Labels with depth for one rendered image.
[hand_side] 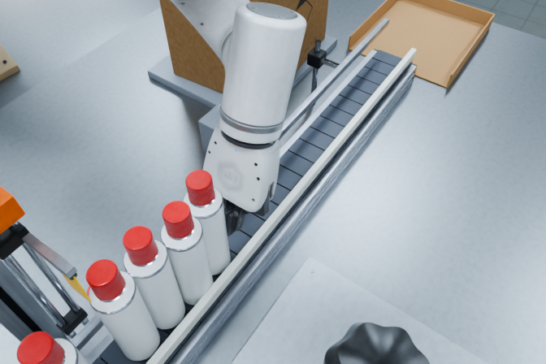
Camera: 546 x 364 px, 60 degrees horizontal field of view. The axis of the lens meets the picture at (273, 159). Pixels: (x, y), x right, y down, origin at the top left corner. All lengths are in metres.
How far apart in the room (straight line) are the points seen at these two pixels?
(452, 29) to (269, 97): 0.86
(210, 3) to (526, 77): 0.85
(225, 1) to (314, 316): 0.45
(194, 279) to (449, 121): 0.66
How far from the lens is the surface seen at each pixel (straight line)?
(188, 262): 0.61
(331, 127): 0.94
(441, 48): 1.28
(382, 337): 0.39
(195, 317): 0.68
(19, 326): 0.72
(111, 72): 1.20
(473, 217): 0.93
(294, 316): 0.71
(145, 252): 0.55
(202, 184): 0.58
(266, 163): 0.61
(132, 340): 0.64
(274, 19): 0.54
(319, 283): 0.74
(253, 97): 0.56
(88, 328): 0.66
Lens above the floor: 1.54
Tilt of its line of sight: 49 degrees down
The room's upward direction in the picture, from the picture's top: straight up
